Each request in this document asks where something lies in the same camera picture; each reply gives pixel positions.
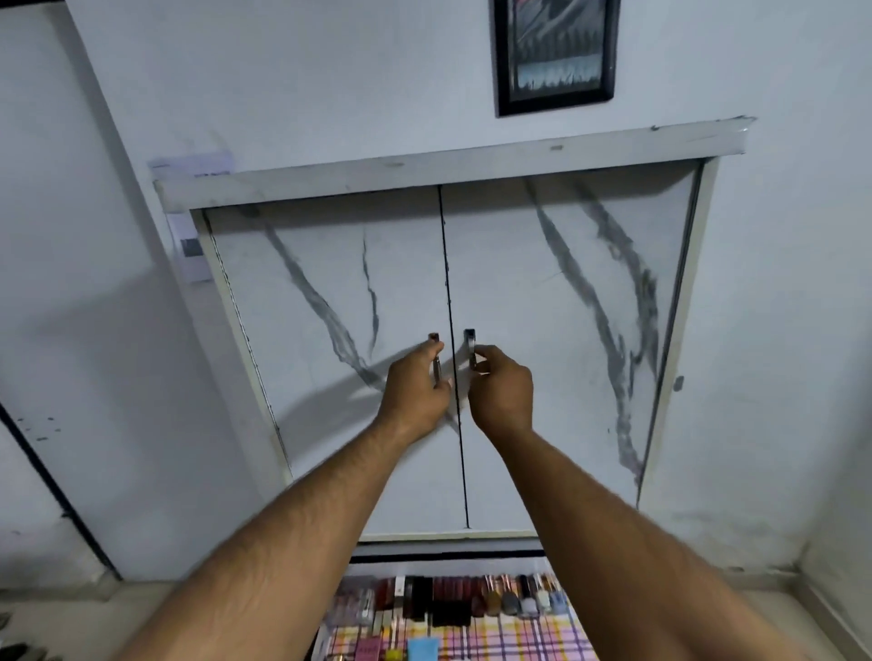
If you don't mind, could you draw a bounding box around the white paper label with grey patch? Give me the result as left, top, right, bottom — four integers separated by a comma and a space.
167, 212, 215, 286

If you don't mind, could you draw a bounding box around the white cabinet frame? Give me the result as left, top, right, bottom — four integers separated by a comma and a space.
153, 116, 757, 546

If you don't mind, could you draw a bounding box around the white marble-pattern cabinet door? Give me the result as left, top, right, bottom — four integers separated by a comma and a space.
439, 160, 703, 533
203, 185, 471, 539

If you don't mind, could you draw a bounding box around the person's left hand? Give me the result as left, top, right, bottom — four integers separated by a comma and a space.
377, 339, 454, 444

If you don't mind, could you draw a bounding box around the checked multicolour cloth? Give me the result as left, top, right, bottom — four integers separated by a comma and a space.
310, 609, 600, 661

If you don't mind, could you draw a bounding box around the white paper sticker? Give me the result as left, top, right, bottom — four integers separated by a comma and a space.
149, 151, 236, 179

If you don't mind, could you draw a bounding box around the person's left forearm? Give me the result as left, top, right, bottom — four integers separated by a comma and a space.
112, 415, 430, 661

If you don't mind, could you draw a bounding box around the person's right hand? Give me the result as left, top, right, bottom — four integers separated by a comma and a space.
469, 344, 535, 438

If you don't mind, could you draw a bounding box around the black wall strip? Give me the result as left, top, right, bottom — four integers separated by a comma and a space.
0, 403, 122, 582

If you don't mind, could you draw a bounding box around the person's right forearm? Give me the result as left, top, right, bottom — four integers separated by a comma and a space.
476, 425, 828, 661

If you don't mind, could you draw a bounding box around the row of cosmetic bottles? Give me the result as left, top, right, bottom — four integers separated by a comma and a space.
330, 572, 570, 629

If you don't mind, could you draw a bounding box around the black framed picture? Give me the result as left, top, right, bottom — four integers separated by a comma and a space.
489, 0, 622, 118

